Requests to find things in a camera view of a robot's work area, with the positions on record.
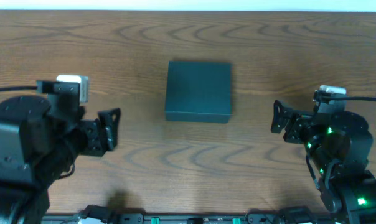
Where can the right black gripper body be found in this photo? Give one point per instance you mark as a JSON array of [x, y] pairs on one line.
[[301, 132]]

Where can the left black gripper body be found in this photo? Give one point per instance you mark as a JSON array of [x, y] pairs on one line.
[[94, 145]]

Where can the dark green box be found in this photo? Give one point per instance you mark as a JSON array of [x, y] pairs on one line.
[[199, 92]]

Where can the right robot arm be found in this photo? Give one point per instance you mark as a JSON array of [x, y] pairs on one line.
[[337, 144]]

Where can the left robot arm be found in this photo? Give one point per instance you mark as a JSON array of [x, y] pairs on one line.
[[40, 139]]

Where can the black mounting rail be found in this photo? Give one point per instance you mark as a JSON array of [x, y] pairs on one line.
[[102, 215]]

